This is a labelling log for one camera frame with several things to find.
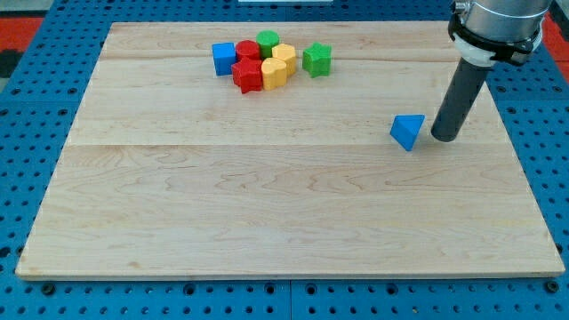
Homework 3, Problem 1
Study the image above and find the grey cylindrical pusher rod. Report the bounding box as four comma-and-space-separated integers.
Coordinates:
430, 59, 491, 142

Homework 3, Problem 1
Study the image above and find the blue triangle block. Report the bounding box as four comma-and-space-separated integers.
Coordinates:
389, 114, 426, 151

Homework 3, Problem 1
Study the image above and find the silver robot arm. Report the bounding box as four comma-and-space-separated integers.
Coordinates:
430, 0, 552, 142

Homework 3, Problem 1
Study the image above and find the wooden board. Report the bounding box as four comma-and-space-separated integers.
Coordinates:
16, 21, 565, 281

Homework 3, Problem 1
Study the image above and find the green star block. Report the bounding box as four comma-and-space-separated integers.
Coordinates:
302, 42, 332, 78

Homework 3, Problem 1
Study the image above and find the yellow hexagon block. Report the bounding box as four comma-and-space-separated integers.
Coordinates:
271, 44, 297, 76

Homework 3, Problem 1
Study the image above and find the yellow heart block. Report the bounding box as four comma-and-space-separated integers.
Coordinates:
261, 58, 287, 91

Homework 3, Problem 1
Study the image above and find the green cylinder block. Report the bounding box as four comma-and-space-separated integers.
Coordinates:
256, 29, 280, 59

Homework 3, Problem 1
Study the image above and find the red star block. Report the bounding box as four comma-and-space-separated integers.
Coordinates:
231, 58, 263, 94

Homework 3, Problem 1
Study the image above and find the red cylinder block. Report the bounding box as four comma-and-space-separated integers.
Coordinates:
235, 40, 261, 61

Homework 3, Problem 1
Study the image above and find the blue cube block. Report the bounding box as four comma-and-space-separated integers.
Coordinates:
212, 43, 236, 76

